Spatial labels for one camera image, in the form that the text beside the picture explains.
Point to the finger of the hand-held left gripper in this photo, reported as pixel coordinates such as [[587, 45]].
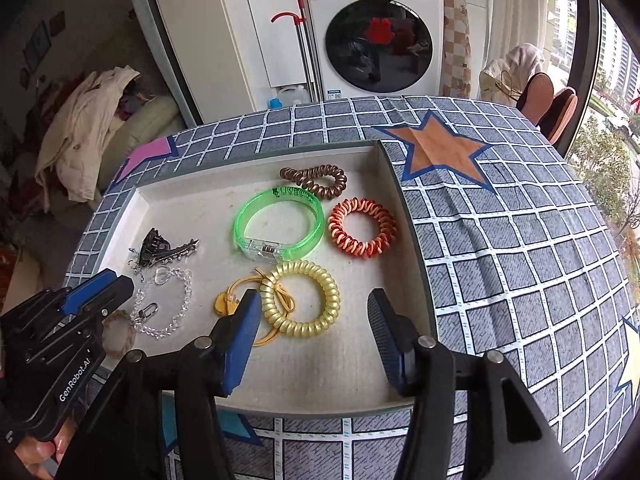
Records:
[[117, 292], [90, 290]]

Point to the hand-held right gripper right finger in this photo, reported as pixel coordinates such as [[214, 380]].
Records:
[[387, 340]]

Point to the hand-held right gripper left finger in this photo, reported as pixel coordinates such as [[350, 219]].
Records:
[[242, 340]]

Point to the black hair claw clip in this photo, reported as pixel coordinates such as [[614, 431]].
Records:
[[152, 250]]

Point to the grey-green cardboard box tray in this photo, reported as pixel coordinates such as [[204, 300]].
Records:
[[320, 360]]

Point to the metal leaf hair clip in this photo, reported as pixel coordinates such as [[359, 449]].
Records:
[[182, 249]]

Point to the person's left hand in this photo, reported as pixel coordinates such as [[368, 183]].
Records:
[[40, 452]]

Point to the grey checkered star tablecloth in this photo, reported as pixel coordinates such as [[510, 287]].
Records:
[[515, 260]]

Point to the cream sofa cushion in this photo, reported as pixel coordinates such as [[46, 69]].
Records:
[[145, 135]]

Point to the beige jacket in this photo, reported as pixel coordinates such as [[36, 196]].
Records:
[[80, 130]]

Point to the plastic jug with blue cap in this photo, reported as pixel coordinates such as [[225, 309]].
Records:
[[292, 96]]

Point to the white tall cabinet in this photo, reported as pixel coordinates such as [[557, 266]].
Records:
[[225, 45]]

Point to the white cloth bag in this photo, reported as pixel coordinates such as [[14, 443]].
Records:
[[515, 67]]

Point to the checkered hanging cloth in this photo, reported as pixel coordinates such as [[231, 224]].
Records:
[[456, 45]]

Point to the window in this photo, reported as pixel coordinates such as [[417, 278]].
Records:
[[610, 125]]

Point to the large wall picture frame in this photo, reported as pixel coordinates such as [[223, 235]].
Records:
[[36, 47]]

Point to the small wall picture frame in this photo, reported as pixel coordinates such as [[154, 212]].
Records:
[[57, 22]]

